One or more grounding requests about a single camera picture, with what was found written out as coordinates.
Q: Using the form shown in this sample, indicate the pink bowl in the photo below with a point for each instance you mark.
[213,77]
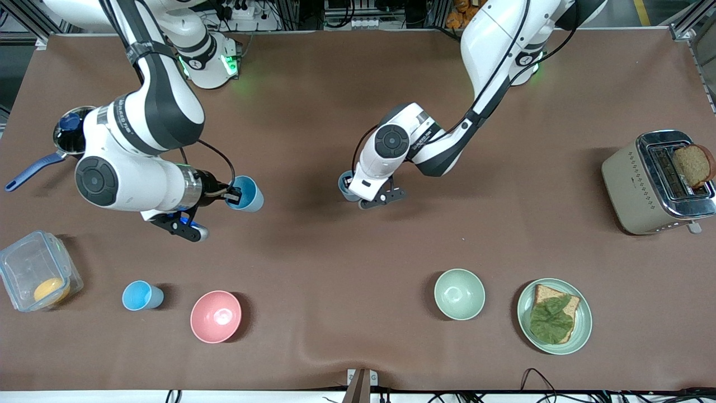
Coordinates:
[215,316]

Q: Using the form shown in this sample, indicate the white power strip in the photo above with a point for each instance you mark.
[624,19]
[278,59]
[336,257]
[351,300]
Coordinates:
[243,10]
[364,23]

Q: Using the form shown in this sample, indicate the pale grey-blue plastic cup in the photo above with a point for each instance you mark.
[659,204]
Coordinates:
[342,187]

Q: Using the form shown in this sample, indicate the clear plastic food container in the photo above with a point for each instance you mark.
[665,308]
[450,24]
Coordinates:
[28,263]

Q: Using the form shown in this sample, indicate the mint green bowl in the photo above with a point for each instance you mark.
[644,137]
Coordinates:
[460,294]

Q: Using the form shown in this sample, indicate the blue plastic cup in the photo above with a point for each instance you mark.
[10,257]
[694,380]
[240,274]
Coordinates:
[251,196]
[137,295]

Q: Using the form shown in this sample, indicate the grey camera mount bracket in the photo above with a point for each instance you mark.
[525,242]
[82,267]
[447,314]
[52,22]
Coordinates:
[361,389]

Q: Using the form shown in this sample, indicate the beige and chrome toaster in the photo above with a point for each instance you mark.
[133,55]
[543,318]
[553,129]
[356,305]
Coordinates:
[623,184]

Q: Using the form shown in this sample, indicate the aluminium frame profile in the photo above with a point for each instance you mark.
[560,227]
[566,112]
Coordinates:
[28,25]
[685,33]

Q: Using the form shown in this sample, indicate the green lettuce leaf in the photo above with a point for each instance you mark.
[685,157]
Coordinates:
[551,322]

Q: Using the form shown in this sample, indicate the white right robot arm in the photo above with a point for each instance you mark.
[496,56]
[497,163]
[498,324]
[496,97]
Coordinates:
[156,106]

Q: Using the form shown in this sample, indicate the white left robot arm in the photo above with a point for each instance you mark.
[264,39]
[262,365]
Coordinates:
[492,39]

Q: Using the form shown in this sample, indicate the mint green plate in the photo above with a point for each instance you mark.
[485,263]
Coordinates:
[584,319]

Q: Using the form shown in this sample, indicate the brown bread slice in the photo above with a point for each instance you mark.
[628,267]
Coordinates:
[545,292]

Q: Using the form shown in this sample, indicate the orange snack packs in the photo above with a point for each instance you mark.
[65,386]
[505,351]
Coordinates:
[460,17]

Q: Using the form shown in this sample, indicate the dark brown toast slice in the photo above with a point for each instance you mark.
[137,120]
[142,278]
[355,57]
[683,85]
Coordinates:
[693,165]

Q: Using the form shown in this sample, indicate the brown table cover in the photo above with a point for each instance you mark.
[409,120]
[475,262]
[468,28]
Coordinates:
[313,252]

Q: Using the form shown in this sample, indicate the dark blue round object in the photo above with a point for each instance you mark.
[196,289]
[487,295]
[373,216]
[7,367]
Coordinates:
[70,121]

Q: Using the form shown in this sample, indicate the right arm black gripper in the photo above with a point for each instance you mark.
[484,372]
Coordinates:
[210,186]

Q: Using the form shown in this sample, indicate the orange round fruit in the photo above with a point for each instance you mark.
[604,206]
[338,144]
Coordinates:
[47,290]

